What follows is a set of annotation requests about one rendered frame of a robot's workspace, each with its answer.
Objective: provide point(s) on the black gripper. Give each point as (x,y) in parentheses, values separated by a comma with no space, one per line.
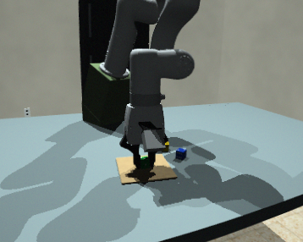
(134,115)

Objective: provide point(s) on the blue die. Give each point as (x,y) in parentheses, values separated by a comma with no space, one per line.
(181,153)

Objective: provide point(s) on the tan square mat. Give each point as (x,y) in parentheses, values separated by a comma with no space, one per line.
(129,174)

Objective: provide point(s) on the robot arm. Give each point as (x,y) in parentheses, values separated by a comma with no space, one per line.
(148,66)

